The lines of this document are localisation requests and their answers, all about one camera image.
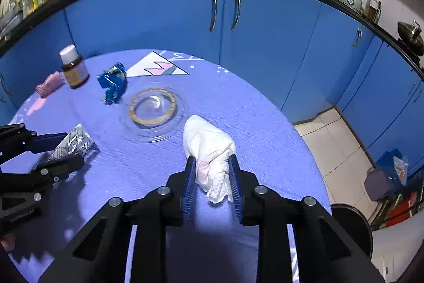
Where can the white tissue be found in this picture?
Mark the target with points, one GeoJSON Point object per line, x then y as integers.
{"type": "Point", "coordinates": [208, 143]}

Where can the brown medicine bottle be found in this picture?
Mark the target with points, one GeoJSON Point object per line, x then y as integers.
{"type": "Point", "coordinates": [75, 74]}

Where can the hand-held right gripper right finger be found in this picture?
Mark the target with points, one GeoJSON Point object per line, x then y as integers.
{"type": "Point", "coordinates": [235, 190]}

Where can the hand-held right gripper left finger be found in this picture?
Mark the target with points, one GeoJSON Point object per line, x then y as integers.
{"type": "Point", "coordinates": [189, 190]}

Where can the pink wrapper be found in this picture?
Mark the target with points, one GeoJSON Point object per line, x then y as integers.
{"type": "Point", "coordinates": [49, 85]}

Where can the grey bin with blue bag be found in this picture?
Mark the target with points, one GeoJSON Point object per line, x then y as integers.
{"type": "Point", "coordinates": [377, 183]}

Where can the blue foil wrapper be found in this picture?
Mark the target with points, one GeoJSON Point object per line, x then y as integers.
{"type": "Point", "coordinates": [112, 84]}

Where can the dark wok with lid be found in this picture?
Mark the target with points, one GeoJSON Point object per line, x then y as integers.
{"type": "Point", "coordinates": [410, 34]}

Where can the blue printed tablecloth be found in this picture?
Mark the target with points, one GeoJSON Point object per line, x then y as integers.
{"type": "Point", "coordinates": [248, 104]}

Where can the glass oil bottle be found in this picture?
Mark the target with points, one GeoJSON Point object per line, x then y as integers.
{"type": "Point", "coordinates": [373, 12]}

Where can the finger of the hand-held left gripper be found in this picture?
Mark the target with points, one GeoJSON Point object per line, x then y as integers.
{"type": "Point", "coordinates": [46, 142]}
{"type": "Point", "coordinates": [66, 167]}

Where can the person's left hand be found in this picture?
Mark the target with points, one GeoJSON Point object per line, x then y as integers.
{"type": "Point", "coordinates": [6, 243]}

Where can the blue kitchen cabinet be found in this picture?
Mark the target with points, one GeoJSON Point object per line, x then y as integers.
{"type": "Point", "coordinates": [271, 37]}

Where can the black trash bin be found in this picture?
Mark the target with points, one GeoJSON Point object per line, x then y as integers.
{"type": "Point", "coordinates": [351, 223]}

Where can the clear glass dish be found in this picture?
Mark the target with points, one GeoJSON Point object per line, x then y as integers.
{"type": "Point", "coordinates": [152, 130]}

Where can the silver blister pack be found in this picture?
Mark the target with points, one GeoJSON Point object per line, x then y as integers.
{"type": "Point", "coordinates": [74, 142]}

